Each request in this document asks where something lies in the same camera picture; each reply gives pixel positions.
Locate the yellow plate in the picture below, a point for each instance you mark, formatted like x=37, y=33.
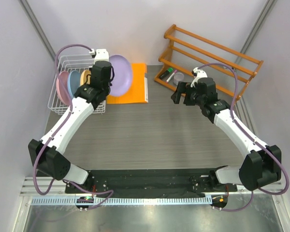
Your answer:
x=85, y=77

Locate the wooden shelf rack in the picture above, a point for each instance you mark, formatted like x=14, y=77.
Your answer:
x=232, y=71

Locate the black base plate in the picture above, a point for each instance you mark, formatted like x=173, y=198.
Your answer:
x=152, y=183

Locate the pink plate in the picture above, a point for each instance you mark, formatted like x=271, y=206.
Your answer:
x=62, y=88

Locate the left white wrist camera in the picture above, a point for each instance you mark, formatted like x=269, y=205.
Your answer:
x=99, y=55

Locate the slotted cable duct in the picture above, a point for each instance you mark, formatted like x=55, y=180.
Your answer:
x=85, y=201

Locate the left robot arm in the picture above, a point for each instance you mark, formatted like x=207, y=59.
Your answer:
x=47, y=153

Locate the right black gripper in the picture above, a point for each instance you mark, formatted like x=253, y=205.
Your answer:
x=183, y=87

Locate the white wire dish rack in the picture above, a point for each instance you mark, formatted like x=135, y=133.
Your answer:
x=67, y=63

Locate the orange folder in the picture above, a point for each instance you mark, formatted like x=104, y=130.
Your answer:
x=138, y=92

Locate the green highlighter marker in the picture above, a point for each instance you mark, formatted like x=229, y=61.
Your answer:
x=166, y=73

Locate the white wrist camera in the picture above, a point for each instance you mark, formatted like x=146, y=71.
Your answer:
x=99, y=55
x=197, y=74

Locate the purple plate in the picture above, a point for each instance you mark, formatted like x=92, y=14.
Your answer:
x=123, y=75

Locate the pink white marker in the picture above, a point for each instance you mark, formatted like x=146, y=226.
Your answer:
x=171, y=76

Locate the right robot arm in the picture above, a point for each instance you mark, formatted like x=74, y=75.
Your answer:
x=261, y=164

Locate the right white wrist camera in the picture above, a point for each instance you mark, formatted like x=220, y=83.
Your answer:
x=197, y=74

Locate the clear plastic cup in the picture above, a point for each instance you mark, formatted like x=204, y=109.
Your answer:
x=178, y=77

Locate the blue plate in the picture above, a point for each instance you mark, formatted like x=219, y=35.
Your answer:
x=73, y=82

